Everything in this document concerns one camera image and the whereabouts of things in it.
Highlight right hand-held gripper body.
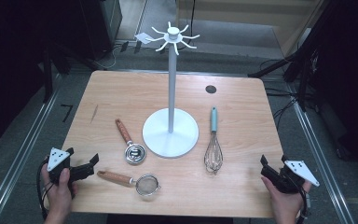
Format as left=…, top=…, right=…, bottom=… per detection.
left=260, top=160, right=321, bottom=194

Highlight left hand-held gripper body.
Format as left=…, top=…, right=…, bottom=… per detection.
left=47, top=147, right=95, bottom=185

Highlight wooden handled mesh strainer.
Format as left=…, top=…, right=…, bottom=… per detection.
left=96, top=170, right=162, bottom=197

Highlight wooden handled metal measuring cup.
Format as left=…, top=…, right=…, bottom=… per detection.
left=115, top=118, right=147, bottom=165

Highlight teal handled metal whisk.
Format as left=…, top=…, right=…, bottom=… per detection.
left=203, top=106, right=224, bottom=175

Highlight white utensil rack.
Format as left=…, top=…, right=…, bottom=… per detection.
left=142, top=21, right=200, bottom=159

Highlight person's left hand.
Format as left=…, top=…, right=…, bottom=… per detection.
left=41, top=163, right=78, bottom=217

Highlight person's right hand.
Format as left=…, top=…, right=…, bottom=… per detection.
left=261, top=176, right=311, bottom=224

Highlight black stand leg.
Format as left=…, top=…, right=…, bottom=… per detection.
left=247, top=52, right=302, bottom=78

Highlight black cabinet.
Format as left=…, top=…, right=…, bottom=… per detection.
left=78, top=0, right=123, bottom=61

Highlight white paper tag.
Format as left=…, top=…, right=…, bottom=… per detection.
left=134, top=32, right=152, bottom=45

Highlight metal floor rail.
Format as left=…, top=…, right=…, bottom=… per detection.
left=287, top=83, right=356, bottom=224
left=0, top=90, right=61, bottom=224

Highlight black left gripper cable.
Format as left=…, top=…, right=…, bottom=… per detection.
left=35, top=159, right=56, bottom=220

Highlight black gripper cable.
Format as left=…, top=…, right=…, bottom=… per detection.
left=35, top=159, right=56, bottom=220
left=296, top=186, right=311, bottom=224

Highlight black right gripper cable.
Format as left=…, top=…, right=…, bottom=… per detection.
left=296, top=186, right=311, bottom=224

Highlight black floor cables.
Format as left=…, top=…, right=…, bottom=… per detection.
left=264, top=87, right=301, bottom=127

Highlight white floor cable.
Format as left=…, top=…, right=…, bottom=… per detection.
left=92, top=46, right=117, bottom=70

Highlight black hanging cable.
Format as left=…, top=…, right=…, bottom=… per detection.
left=187, top=0, right=197, bottom=48

